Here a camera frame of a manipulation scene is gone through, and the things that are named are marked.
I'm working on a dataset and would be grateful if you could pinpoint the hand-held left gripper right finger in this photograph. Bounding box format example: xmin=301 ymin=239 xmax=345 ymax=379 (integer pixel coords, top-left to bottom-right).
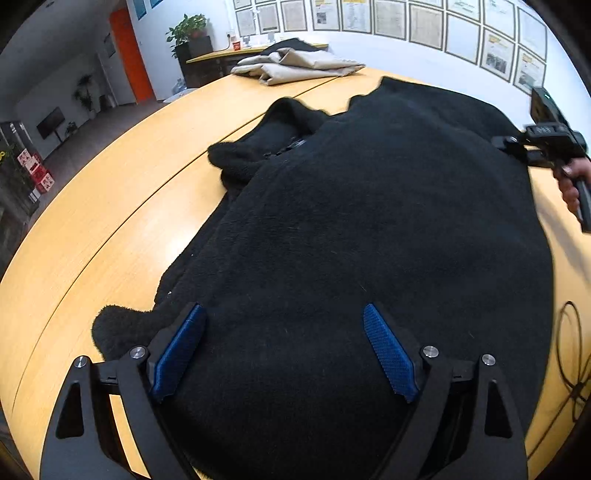
xmin=363 ymin=303 xmax=528 ymax=480

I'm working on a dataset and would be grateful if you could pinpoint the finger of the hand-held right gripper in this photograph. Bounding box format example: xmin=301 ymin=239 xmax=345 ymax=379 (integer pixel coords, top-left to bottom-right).
xmin=491 ymin=133 xmax=528 ymax=163

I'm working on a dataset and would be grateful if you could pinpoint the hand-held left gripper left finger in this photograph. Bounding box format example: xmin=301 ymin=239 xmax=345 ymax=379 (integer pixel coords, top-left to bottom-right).
xmin=41 ymin=303 xmax=208 ymax=480

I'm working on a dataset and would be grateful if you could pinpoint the black fleece jacket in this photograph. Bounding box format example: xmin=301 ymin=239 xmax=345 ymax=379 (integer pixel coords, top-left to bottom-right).
xmin=92 ymin=76 xmax=555 ymax=480

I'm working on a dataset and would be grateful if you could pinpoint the person's right hand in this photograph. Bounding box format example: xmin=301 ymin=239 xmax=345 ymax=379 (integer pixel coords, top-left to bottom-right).
xmin=554 ymin=158 xmax=591 ymax=222

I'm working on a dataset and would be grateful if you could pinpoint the beige folded garment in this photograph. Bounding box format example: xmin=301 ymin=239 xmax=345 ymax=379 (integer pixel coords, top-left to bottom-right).
xmin=230 ymin=48 xmax=366 ymax=86

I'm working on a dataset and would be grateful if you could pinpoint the dark folded garment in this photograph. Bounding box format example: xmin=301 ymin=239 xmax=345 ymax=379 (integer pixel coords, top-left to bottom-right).
xmin=261 ymin=38 xmax=329 ymax=56

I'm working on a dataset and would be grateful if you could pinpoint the black television screen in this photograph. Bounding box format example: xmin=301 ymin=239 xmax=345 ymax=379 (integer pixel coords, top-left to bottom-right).
xmin=36 ymin=107 xmax=66 ymax=139

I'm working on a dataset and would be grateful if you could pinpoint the tall indoor plant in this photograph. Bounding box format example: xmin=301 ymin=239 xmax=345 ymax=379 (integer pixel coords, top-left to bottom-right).
xmin=74 ymin=74 xmax=99 ymax=114

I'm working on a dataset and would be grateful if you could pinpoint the black planter stand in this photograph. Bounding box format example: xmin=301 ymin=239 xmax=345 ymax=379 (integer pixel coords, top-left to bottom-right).
xmin=177 ymin=36 xmax=214 ymax=88

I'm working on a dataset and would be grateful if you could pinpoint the long wooden side table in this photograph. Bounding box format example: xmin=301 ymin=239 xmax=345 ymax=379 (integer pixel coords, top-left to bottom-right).
xmin=185 ymin=41 xmax=329 ymax=66

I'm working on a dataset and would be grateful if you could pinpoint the orange door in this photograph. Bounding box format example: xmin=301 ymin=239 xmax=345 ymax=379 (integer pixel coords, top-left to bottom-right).
xmin=109 ymin=8 xmax=155 ymax=106

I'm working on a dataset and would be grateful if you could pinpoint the potted green plant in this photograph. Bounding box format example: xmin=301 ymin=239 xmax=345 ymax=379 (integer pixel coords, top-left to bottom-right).
xmin=166 ymin=14 xmax=208 ymax=58

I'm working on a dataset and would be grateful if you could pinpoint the wall of framed certificates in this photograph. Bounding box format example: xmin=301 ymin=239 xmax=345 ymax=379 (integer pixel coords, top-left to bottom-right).
xmin=231 ymin=0 xmax=548 ymax=96

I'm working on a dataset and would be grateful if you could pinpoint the black cable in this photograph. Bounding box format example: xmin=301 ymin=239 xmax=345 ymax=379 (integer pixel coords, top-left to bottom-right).
xmin=526 ymin=300 xmax=588 ymax=462

